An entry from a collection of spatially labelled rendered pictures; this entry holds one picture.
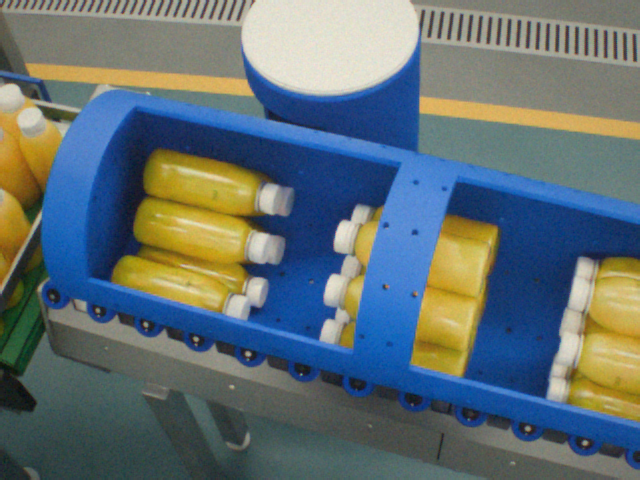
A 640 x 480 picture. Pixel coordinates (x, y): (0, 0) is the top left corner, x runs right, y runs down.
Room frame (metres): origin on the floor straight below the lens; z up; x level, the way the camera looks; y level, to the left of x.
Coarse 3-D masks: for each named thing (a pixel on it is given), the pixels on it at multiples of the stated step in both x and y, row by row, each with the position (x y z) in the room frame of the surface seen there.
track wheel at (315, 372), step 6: (288, 366) 0.54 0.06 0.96; (294, 366) 0.54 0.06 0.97; (300, 366) 0.53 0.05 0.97; (306, 366) 0.53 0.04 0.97; (294, 372) 0.53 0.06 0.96; (300, 372) 0.53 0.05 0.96; (306, 372) 0.53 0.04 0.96; (312, 372) 0.52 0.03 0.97; (318, 372) 0.52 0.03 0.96; (294, 378) 0.52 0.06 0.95; (300, 378) 0.52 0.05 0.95; (306, 378) 0.52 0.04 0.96; (312, 378) 0.52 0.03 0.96
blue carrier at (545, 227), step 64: (128, 128) 0.84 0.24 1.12; (192, 128) 0.85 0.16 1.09; (256, 128) 0.73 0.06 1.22; (64, 192) 0.68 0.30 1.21; (128, 192) 0.80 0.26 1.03; (320, 192) 0.76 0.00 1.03; (384, 192) 0.73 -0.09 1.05; (448, 192) 0.60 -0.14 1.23; (512, 192) 0.60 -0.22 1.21; (576, 192) 0.60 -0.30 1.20; (64, 256) 0.63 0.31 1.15; (320, 256) 0.69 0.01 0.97; (384, 256) 0.53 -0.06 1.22; (512, 256) 0.63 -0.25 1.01; (576, 256) 0.61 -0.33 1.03; (192, 320) 0.55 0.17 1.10; (256, 320) 0.61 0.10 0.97; (320, 320) 0.60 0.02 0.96; (384, 320) 0.48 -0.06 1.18; (512, 320) 0.56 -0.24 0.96; (384, 384) 0.45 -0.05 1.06; (448, 384) 0.42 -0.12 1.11; (512, 384) 0.47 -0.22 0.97
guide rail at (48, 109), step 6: (36, 102) 1.05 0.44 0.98; (42, 102) 1.04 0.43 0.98; (42, 108) 1.04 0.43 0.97; (48, 108) 1.03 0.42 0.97; (54, 108) 1.03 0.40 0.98; (60, 108) 1.02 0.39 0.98; (66, 108) 1.02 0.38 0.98; (72, 108) 1.02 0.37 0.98; (78, 108) 1.02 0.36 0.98; (48, 114) 1.04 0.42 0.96; (54, 114) 1.03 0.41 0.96; (60, 114) 1.03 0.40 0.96; (66, 114) 1.02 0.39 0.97; (72, 114) 1.02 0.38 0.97; (78, 114) 1.01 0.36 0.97; (66, 120) 1.02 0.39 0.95; (72, 120) 1.02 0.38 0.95
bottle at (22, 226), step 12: (0, 204) 0.79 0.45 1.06; (12, 204) 0.80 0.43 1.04; (0, 216) 0.78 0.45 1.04; (12, 216) 0.79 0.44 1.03; (24, 216) 0.80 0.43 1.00; (0, 228) 0.77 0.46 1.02; (12, 228) 0.78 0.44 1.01; (24, 228) 0.79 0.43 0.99; (0, 240) 0.77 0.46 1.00; (12, 240) 0.77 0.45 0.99; (24, 240) 0.78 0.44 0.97; (12, 252) 0.77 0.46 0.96; (36, 252) 0.79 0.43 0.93; (36, 264) 0.78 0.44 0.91
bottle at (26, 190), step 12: (0, 144) 0.90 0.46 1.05; (12, 144) 0.91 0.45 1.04; (0, 156) 0.89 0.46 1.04; (12, 156) 0.90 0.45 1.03; (0, 168) 0.89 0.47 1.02; (12, 168) 0.89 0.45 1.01; (24, 168) 0.91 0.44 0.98; (0, 180) 0.89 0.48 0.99; (12, 180) 0.89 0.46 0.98; (24, 180) 0.90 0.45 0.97; (12, 192) 0.89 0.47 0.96; (24, 192) 0.89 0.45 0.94; (36, 192) 0.91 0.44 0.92; (24, 204) 0.89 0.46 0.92
